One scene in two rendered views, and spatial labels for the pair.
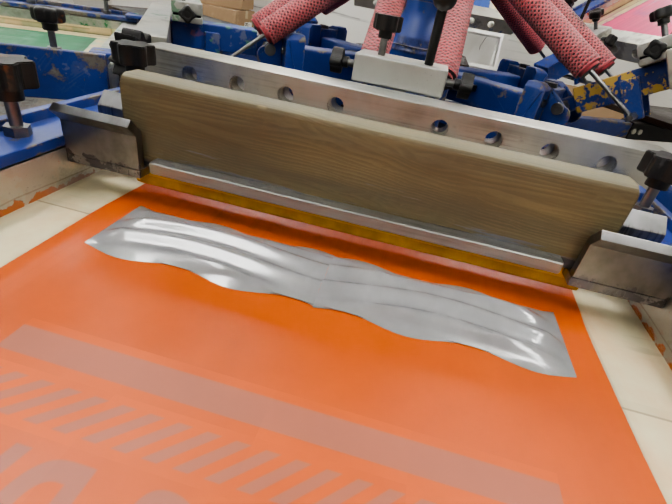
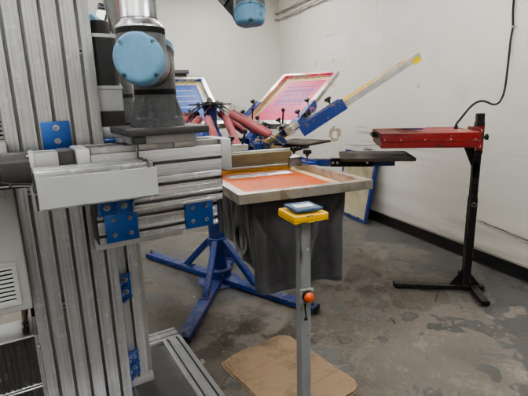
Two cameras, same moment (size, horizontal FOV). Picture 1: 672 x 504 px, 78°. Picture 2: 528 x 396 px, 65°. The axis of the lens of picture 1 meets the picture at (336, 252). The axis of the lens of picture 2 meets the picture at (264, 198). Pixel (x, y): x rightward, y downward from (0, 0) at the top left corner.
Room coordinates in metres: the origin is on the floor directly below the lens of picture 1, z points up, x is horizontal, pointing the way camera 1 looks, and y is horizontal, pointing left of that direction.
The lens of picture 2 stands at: (-1.55, 0.99, 1.32)
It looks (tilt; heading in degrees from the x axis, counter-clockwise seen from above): 13 degrees down; 331
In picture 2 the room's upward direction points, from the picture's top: 2 degrees counter-clockwise
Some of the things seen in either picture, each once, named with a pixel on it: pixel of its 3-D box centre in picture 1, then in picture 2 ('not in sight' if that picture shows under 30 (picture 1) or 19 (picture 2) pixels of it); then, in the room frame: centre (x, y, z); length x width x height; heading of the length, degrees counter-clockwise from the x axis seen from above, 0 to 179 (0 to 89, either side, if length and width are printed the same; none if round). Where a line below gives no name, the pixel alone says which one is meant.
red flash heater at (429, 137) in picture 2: not in sight; (424, 137); (0.31, -1.24, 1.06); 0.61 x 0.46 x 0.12; 53
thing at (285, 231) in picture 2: not in sight; (298, 241); (-0.16, 0.06, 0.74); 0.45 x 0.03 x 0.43; 83
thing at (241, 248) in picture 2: not in sight; (239, 221); (0.10, 0.21, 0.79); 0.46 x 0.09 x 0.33; 173
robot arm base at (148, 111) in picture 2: not in sight; (156, 108); (-0.35, 0.67, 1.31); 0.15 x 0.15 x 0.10
